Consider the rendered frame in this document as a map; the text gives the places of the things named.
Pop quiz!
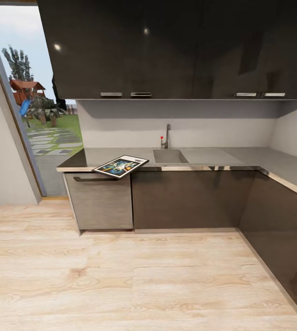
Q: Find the poster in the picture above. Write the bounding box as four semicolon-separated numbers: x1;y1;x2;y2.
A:
91;155;149;180

